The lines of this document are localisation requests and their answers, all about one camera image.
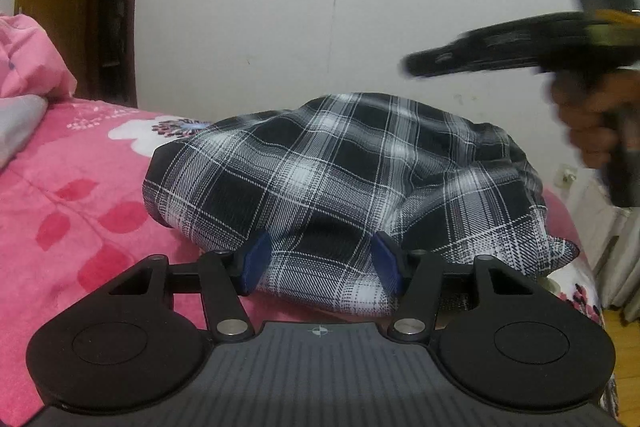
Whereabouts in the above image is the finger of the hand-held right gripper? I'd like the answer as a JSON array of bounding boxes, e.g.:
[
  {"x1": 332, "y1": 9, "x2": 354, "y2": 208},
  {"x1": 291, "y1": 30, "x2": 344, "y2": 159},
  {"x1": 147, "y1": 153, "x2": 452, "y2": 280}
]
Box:
[{"x1": 400, "y1": 39, "x2": 471, "y2": 80}]

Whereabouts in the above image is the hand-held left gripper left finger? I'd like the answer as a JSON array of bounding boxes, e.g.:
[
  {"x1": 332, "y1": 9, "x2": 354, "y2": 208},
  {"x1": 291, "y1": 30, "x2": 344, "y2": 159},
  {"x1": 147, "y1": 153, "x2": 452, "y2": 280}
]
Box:
[{"x1": 107, "y1": 231, "x2": 273, "y2": 342}]

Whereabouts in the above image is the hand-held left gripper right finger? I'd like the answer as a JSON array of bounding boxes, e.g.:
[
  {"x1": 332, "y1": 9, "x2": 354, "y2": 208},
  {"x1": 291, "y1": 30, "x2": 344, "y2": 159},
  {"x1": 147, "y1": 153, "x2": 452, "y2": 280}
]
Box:
[{"x1": 371, "y1": 231, "x2": 533, "y2": 342}]

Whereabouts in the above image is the black white plaid shirt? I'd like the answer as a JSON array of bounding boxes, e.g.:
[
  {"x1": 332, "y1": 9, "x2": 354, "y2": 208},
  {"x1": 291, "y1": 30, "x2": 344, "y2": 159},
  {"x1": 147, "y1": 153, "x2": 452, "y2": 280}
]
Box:
[{"x1": 142, "y1": 92, "x2": 581, "y2": 318}]

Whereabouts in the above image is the person's right hand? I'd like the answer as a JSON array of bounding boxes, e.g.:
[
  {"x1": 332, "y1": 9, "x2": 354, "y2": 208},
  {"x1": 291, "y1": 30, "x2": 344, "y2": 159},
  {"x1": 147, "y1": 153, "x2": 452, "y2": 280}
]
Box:
[{"x1": 547, "y1": 69, "x2": 640, "y2": 170}]

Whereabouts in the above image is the pink floral blanket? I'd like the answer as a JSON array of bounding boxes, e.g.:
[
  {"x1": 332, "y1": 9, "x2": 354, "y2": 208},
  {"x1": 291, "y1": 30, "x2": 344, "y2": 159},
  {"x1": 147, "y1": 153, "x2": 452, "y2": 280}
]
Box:
[{"x1": 0, "y1": 99, "x2": 606, "y2": 427}]

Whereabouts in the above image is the pink grey quilt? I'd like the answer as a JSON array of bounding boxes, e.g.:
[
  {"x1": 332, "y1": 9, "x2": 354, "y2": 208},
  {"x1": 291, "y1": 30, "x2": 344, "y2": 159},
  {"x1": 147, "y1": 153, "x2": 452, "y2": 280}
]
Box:
[{"x1": 0, "y1": 12, "x2": 78, "y2": 170}]

